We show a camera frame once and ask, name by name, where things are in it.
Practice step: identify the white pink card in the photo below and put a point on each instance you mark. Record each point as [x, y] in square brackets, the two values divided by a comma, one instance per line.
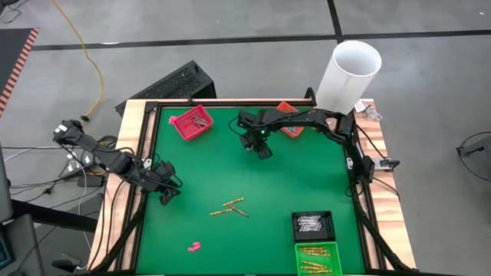
[362, 105]

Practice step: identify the pink eraser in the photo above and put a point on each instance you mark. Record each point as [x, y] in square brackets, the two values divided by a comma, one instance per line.
[192, 249]
[196, 244]

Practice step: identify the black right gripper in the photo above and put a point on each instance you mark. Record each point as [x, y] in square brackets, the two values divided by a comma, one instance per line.
[261, 137]

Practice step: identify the black perforated box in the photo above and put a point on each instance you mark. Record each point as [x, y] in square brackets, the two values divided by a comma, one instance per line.
[172, 84]

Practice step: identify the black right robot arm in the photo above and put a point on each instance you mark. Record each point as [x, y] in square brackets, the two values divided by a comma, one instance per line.
[307, 117]

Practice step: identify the yellow crayon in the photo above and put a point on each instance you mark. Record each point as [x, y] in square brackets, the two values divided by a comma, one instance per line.
[310, 267]
[319, 271]
[317, 253]
[312, 248]
[233, 201]
[220, 212]
[314, 263]

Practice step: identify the green plastic basket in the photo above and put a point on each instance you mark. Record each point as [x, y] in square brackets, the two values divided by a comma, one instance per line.
[335, 264]

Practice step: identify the metal corner bracket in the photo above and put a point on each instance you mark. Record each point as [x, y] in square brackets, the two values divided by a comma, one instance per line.
[350, 163]

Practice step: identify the black bar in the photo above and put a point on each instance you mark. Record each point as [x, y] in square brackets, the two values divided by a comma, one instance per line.
[57, 216]

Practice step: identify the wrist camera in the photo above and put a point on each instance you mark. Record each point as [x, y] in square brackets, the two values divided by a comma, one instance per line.
[165, 168]
[246, 142]

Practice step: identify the red plastic basket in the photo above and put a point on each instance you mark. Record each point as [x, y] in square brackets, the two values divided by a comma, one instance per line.
[184, 128]

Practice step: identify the white shade table lamp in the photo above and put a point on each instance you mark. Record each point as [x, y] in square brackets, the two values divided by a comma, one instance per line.
[345, 80]

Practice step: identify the eyeglasses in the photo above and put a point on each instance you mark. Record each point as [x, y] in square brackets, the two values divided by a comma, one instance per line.
[374, 114]

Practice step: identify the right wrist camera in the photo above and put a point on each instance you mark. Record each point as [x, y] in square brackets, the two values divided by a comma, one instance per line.
[246, 142]

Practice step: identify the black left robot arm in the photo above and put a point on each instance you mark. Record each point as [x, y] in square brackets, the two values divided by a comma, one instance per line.
[111, 159]

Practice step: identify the orange plastic basket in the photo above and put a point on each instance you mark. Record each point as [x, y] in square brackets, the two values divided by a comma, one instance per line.
[295, 132]

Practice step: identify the black plastic basket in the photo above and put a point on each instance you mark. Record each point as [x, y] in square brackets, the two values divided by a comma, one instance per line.
[328, 226]

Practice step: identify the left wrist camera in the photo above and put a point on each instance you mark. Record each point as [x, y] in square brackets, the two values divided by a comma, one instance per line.
[165, 168]

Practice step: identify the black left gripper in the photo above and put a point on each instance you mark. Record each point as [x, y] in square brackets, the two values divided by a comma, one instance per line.
[161, 183]

